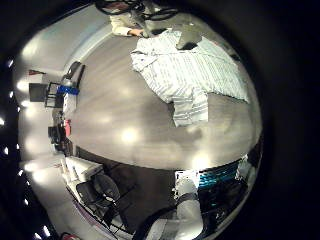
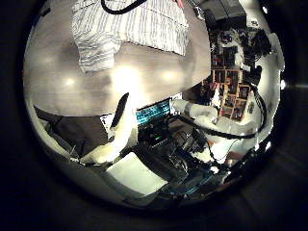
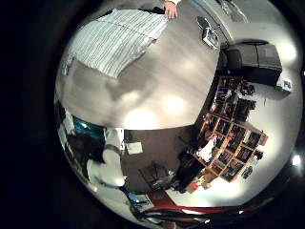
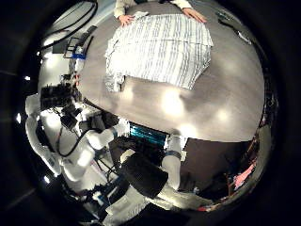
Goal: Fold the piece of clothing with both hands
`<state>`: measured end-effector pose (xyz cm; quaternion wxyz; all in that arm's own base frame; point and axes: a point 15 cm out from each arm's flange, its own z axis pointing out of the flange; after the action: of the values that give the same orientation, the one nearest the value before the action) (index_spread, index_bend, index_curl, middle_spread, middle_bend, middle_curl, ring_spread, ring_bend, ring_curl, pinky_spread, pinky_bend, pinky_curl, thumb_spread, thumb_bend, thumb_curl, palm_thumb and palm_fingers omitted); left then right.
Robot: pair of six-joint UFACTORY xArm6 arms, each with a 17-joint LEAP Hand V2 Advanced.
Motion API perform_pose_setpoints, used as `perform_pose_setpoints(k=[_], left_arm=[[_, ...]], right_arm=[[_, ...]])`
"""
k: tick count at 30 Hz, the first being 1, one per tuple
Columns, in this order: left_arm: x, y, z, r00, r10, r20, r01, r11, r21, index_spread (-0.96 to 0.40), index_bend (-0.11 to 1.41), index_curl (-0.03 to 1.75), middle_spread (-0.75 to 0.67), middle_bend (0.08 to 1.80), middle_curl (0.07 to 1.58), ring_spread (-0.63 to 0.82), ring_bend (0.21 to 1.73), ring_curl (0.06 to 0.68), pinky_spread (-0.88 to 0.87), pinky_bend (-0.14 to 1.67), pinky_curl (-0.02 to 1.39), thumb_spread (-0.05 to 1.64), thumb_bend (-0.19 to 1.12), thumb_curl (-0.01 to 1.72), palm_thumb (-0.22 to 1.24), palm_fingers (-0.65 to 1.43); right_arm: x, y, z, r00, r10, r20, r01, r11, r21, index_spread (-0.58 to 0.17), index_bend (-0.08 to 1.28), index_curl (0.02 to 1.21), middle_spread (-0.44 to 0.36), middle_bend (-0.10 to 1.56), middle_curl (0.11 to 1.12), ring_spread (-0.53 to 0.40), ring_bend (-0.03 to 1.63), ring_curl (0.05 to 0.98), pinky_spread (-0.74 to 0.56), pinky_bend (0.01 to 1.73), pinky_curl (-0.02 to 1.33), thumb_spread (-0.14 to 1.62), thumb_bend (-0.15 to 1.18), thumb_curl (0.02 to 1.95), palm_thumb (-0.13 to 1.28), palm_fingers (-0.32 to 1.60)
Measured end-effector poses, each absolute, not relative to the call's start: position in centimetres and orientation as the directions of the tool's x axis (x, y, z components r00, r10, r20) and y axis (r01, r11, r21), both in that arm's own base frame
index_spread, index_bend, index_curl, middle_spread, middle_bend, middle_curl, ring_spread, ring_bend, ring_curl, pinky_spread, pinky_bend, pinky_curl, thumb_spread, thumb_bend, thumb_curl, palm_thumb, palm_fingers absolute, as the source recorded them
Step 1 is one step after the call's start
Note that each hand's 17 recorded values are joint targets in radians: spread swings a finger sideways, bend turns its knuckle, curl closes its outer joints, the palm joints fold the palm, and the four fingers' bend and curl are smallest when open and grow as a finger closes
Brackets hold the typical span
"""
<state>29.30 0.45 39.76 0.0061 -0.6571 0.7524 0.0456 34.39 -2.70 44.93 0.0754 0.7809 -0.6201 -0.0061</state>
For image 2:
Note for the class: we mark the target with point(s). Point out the white blue striped shirt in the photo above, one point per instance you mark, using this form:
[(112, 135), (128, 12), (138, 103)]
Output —
[(141, 25)]

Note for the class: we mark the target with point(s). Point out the black control box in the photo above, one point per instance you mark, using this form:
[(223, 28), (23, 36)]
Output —
[(155, 136)]

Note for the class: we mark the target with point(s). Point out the monitor with teal screen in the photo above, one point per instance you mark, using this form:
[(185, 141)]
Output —
[(154, 112)]

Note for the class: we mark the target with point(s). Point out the white box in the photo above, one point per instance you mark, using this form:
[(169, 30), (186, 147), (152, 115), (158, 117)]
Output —
[(136, 174)]

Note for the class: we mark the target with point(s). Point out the wooden shelf with items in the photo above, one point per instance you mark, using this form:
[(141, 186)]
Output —
[(229, 93)]

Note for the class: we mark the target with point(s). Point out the black equipment case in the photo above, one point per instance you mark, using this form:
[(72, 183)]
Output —
[(226, 11)]

